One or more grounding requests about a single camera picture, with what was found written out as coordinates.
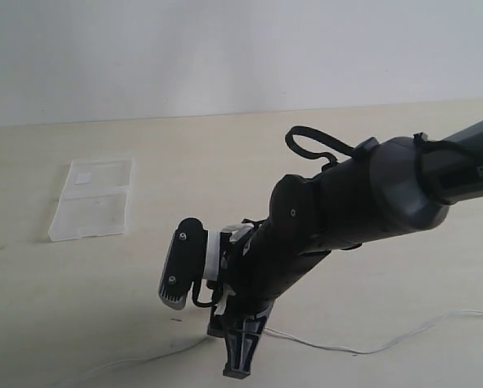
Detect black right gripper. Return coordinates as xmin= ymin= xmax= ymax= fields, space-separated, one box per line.
xmin=207 ymin=220 xmax=326 ymax=379

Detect white wired earphones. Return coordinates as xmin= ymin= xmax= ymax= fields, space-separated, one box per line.
xmin=85 ymin=309 xmax=483 ymax=383

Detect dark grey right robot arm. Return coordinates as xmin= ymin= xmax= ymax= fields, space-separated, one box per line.
xmin=208 ymin=121 xmax=483 ymax=379

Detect clear plastic storage box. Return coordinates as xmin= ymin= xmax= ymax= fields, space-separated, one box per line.
xmin=48 ymin=157 xmax=135 ymax=242

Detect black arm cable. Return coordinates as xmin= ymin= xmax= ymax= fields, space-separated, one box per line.
xmin=284 ymin=125 xmax=378 ymax=171

